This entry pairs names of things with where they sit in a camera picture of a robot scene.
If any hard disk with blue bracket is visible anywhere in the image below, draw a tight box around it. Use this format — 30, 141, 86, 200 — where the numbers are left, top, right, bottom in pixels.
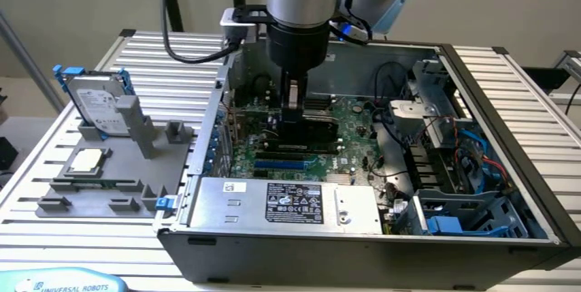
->
52, 64, 133, 139

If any red wire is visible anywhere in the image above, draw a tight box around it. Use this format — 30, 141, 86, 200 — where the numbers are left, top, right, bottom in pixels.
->
481, 156, 513, 195

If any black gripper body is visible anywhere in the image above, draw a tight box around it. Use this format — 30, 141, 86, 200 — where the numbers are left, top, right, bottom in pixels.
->
265, 22, 331, 75

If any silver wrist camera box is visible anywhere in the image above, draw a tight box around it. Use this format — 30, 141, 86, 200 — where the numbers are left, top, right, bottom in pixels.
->
218, 7, 261, 40

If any grey metal disk bay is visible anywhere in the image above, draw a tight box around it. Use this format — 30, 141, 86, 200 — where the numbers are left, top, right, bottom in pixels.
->
387, 58, 475, 148

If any black wire loop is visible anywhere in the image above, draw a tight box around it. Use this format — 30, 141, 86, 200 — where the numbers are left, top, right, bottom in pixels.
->
373, 61, 410, 103

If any black expansion slot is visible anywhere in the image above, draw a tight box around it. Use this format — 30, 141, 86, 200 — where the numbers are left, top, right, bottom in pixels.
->
254, 150, 306, 161

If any grey parts rack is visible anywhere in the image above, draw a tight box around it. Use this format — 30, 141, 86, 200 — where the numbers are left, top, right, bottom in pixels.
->
34, 95, 199, 221

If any silver CPU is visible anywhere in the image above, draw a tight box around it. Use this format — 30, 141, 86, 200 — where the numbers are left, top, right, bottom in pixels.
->
66, 148, 109, 173

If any dark block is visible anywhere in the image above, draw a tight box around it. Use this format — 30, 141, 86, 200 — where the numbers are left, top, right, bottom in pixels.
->
0, 136, 20, 171

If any silver power supply unit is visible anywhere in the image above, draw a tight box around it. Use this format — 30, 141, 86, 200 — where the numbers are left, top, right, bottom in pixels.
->
186, 176, 382, 236

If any aluminium frame post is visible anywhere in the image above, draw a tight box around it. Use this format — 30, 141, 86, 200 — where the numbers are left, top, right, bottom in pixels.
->
0, 9, 65, 113

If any green RAM stick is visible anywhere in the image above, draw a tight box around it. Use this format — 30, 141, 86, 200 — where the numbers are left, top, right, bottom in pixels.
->
53, 178, 138, 190

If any blue plastic disk bay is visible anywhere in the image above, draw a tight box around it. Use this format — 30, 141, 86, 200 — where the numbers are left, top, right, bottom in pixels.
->
397, 188, 533, 239

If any black camera cable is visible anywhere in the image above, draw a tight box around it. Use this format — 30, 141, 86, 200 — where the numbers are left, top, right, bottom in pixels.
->
159, 0, 242, 65

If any blue case latch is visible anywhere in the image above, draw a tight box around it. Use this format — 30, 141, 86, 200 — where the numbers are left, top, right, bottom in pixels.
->
154, 195, 177, 217

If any aluminium profile rail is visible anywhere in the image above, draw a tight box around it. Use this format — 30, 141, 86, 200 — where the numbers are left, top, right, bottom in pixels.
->
550, 50, 581, 80

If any black box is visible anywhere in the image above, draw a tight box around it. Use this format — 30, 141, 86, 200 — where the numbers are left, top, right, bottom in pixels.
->
519, 66, 566, 91

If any blue expansion slot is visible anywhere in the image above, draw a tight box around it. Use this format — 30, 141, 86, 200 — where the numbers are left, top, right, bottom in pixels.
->
251, 157, 319, 172

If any black fan shroud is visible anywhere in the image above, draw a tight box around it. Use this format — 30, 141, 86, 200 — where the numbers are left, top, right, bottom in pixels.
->
405, 144, 455, 195

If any green motherboard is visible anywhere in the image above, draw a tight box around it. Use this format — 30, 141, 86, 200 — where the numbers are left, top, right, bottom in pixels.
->
225, 93, 387, 184

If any black open PC case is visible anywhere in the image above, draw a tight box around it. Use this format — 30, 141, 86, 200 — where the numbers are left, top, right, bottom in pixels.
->
154, 37, 571, 287

